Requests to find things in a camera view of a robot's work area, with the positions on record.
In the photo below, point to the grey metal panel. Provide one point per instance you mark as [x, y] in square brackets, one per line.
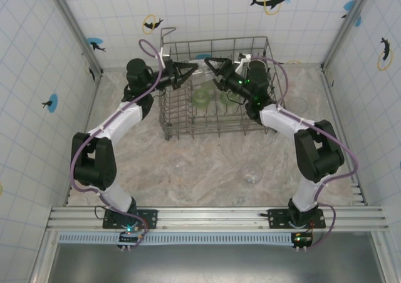
[203, 264]

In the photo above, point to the circuit board with LED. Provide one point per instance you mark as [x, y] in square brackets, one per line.
[128, 239]
[300, 240]

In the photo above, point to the blue patch black fin sticker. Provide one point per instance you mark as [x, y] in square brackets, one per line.
[349, 6]

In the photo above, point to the short green translucent cup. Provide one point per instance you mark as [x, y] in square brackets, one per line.
[202, 97]

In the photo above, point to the blue oval black shark sticker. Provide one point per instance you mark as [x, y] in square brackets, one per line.
[95, 43]

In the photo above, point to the clear glass with base sticker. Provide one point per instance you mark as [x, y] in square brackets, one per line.
[250, 170]

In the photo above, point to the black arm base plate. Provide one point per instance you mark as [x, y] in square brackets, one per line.
[150, 217]
[275, 218]

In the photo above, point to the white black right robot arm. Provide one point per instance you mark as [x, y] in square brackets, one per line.
[279, 117]

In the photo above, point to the blue oval black fish sticker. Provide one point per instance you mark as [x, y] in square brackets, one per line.
[51, 103]

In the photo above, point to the aluminium table side rail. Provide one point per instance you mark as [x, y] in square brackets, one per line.
[332, 98]
[90, 107]

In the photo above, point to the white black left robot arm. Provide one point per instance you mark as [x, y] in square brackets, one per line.
[125, 121]

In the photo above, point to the tall green translucent tumbler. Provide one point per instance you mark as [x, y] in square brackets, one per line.
[202, 72]

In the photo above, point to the aluminium corner post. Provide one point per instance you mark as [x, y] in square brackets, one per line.
[347, 23]
[75, 23]

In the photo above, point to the aluminium mounting rail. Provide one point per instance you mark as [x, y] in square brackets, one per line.
[203, 215]

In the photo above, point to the teal translucent cup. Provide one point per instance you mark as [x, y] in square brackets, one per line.
[226, 99]

